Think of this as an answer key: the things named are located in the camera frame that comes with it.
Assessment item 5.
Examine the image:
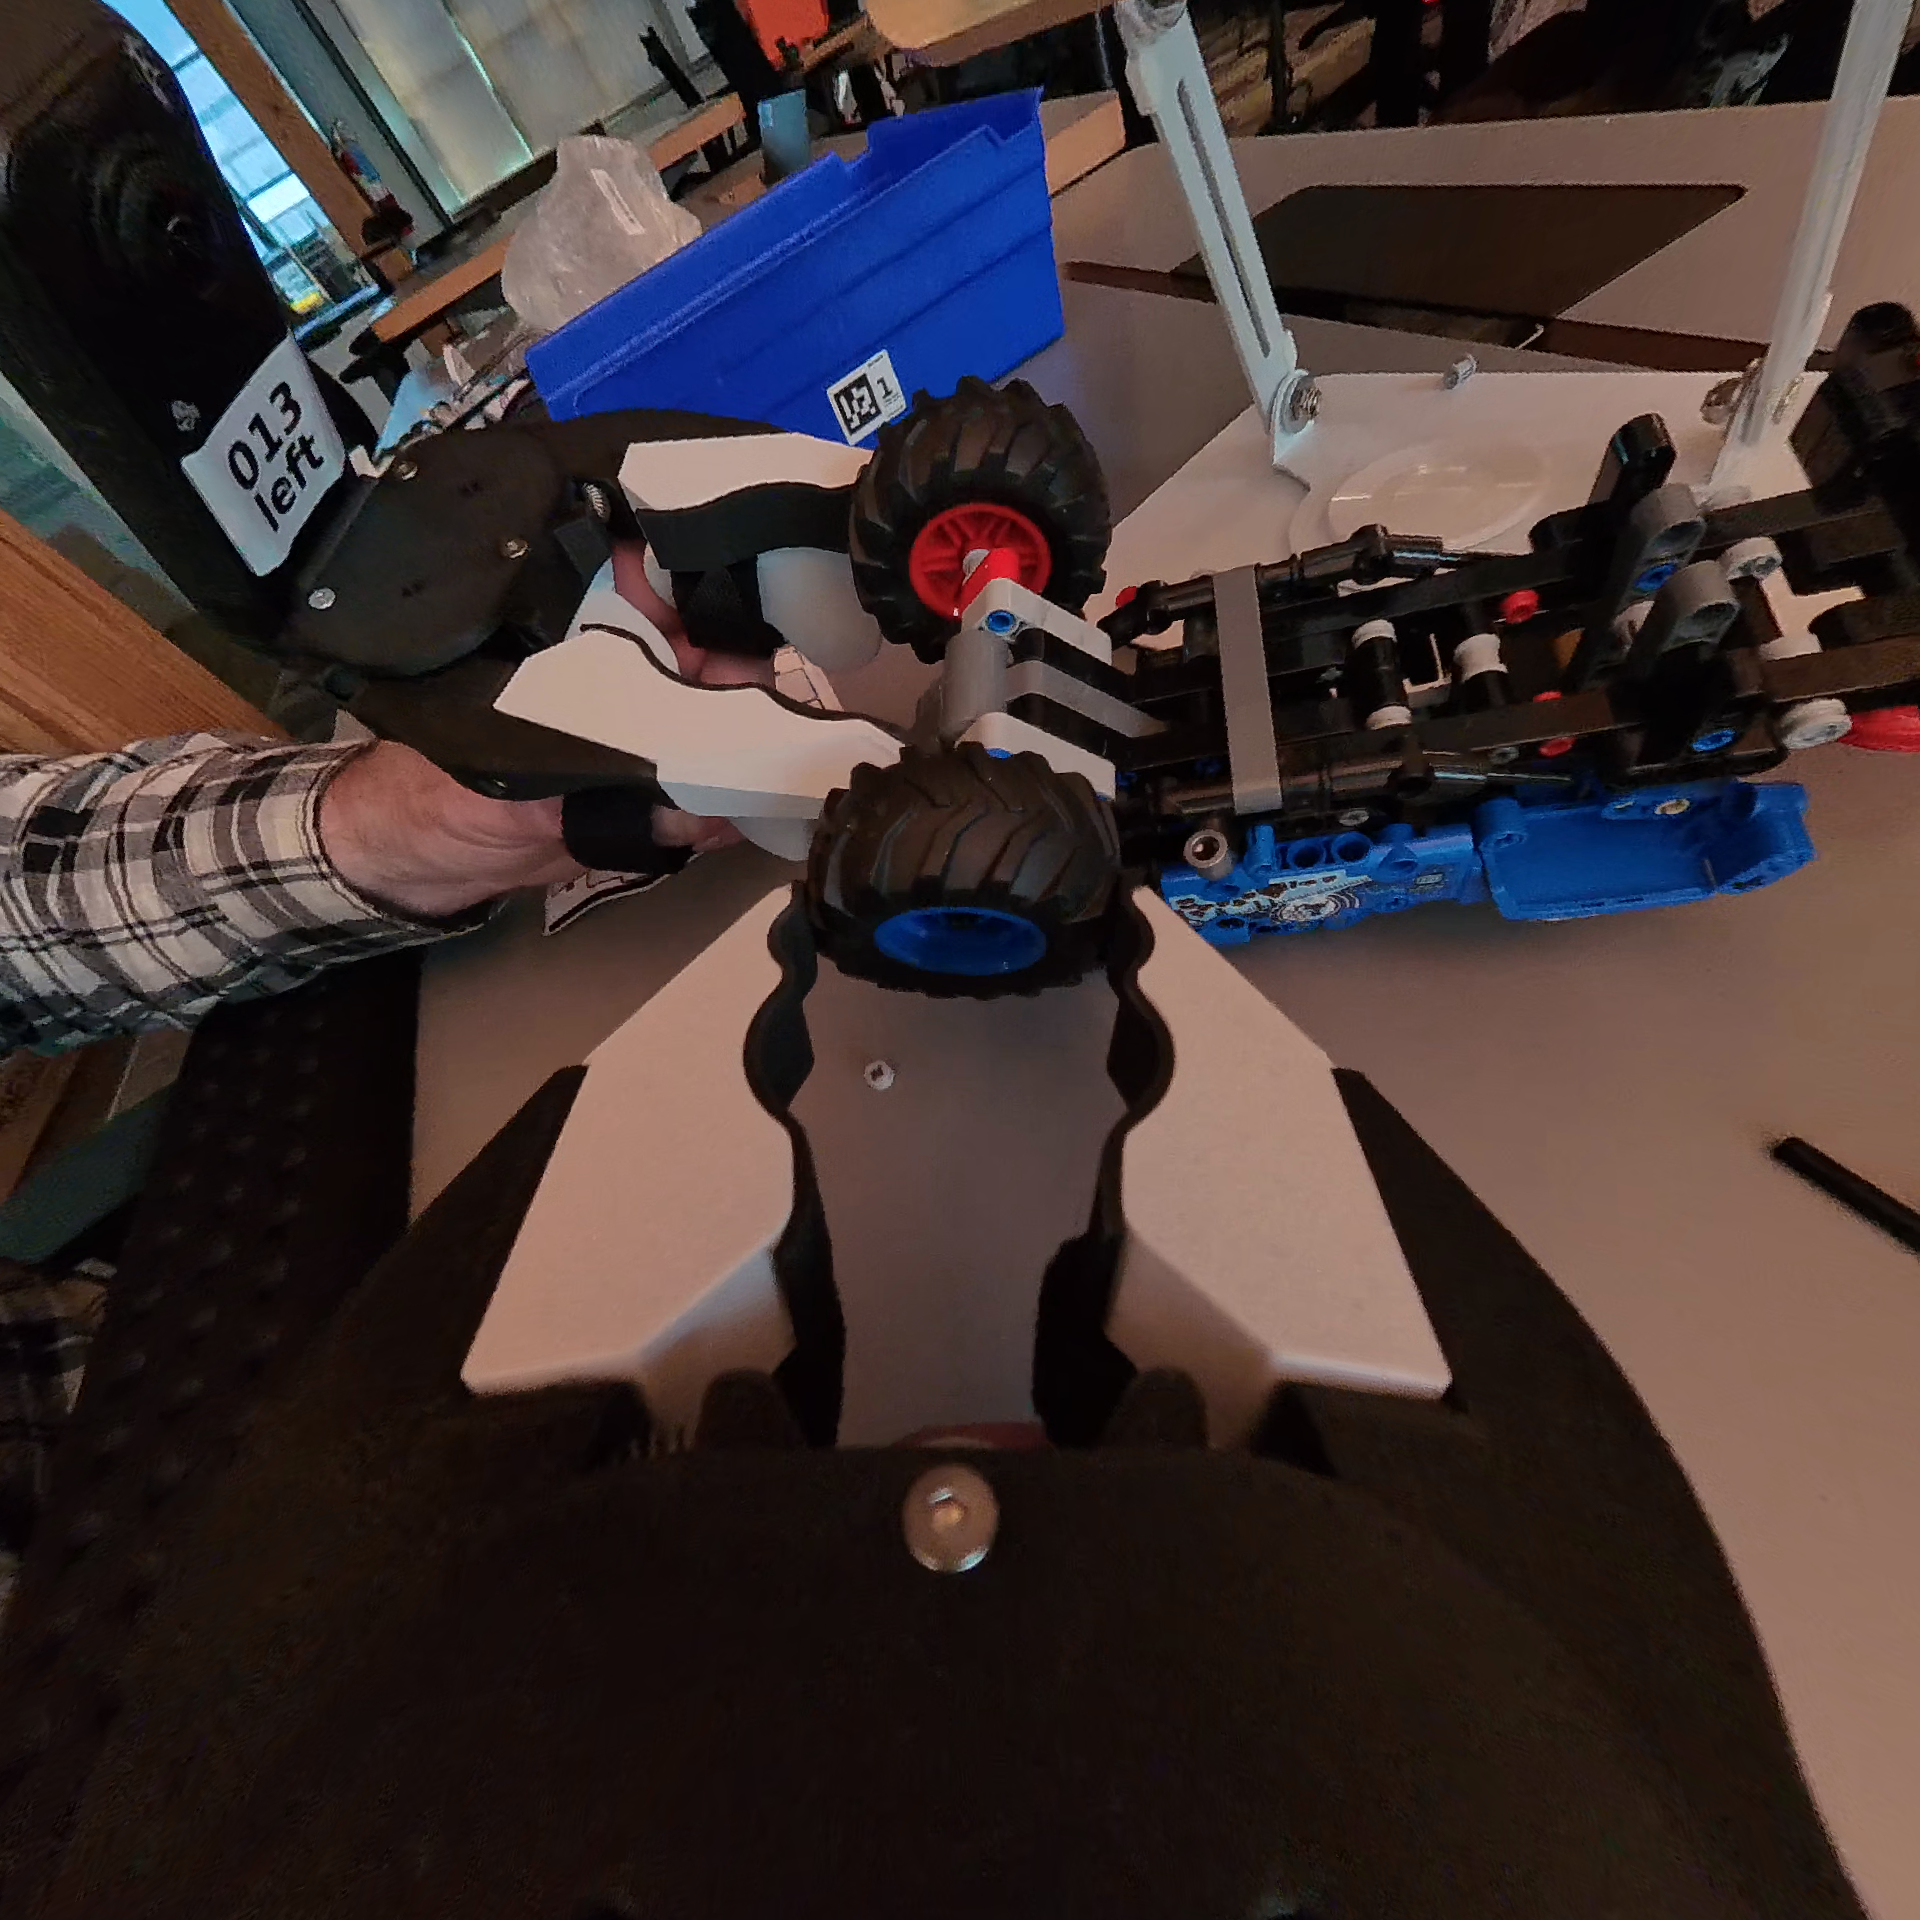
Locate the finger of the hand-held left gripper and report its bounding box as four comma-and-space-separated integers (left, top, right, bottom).
493, 623, 911, 864
617, 433, 890, 676

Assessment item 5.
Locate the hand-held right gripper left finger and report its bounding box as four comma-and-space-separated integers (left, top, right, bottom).
460, 889, 846, 1447

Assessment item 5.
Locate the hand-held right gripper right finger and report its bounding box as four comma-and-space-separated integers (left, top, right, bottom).
1037, 884, 1454, 1452

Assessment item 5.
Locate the black toy wheel red rim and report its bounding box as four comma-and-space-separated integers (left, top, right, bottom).
849, 376, 1116, 662

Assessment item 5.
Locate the black toy wheel blue rim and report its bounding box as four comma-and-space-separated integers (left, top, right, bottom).
806, 743, 1127, 998

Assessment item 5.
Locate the toy brick monster truck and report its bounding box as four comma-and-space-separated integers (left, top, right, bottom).
929, 298, 1920, 946

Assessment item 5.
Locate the person's left forearm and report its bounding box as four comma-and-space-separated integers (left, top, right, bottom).
0, 730, 504, 1059

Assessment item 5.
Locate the grey desk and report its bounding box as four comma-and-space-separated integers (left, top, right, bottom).
413, 90, 1920, 1920

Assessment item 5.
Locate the person's left hand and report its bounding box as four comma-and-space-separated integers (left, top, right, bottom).
320, 739, 744, 919

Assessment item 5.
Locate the white sticker sheet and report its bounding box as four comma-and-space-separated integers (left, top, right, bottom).
541, 644, 844, 940

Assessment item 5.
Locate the blue storage bin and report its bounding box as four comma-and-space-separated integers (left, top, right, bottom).
524, 87, 1070, 452

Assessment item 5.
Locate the long background table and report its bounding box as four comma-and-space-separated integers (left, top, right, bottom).
369, 90, 751, 354

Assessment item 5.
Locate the clear plastic bag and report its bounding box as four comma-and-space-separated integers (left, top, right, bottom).
500, 137, 704, 337

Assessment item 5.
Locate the brown wooden panel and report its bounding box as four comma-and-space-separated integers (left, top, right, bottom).
0, 510, 287, 758

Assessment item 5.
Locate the raised white wooden-edged platform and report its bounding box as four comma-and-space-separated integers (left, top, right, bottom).
864, 0, 1143, 69

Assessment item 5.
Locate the long black axle rod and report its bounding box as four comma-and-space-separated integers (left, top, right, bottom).
1770, 1134, 1920, 1253

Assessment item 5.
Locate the white base metal stand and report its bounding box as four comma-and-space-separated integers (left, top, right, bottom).
1088, 0, 1920, 662

